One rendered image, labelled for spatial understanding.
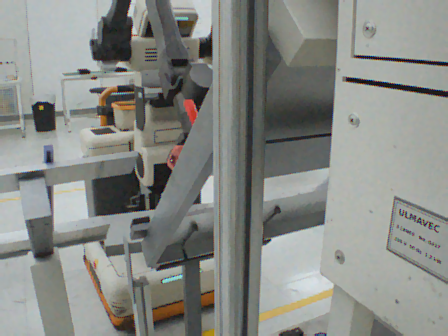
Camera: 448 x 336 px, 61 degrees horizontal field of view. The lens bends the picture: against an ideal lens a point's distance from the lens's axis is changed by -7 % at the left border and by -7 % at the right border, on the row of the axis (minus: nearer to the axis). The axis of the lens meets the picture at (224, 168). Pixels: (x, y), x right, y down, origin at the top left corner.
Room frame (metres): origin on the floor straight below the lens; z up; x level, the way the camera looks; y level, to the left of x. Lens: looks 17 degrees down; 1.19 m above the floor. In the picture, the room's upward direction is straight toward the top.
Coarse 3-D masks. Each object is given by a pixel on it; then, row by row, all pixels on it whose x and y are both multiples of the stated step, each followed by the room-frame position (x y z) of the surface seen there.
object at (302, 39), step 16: (272, 0) 0.42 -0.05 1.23; (288, 0) 0.40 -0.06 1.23; (304, 0) 0.41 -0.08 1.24; (320, 0) 0.42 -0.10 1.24; (336, 0) 0.44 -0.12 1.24; (272, 16) 0.42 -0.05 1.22; (288, 16) 0.39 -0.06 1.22; (304, 16) 0.39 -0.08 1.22; (320, 16) 0.40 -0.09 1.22; (336, 16) 0.41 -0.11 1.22; (272, 32) 0.42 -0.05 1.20; (288, 32) 0.39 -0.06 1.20; (304, 32) 0.37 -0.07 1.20; (320, 32) 0.38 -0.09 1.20; (336, 32) 0.39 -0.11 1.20; (288, 48) 0.39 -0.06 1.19; (304, 48) 0.38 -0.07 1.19; (320, 48) 0.39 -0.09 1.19; (336, 48) 0.39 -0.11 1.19; (288, 64) 0.39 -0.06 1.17; (304, 64) 0.40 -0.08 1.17; (320, 64) 0.41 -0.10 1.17
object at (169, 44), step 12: (156, 0) 0.96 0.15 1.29; (168, 0) 0.97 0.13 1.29; (156, 12) 0.94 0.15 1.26; (168, 12) 0.95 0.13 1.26; (156, 24) 0.93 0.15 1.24; (168, 24) 0.93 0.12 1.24; (156, 36) 0.93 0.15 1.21; (168, 36) 0.91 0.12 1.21; (180, 36) 0.92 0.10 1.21; (168, 48) 0.89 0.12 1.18; (180, 48) 0.90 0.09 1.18; (168, 60) 0.87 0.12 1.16; (180, 60) 0.89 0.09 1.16; (192, 60) 0.89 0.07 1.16; (168, 72) 0.85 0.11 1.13; (180, 72) 0.86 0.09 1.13
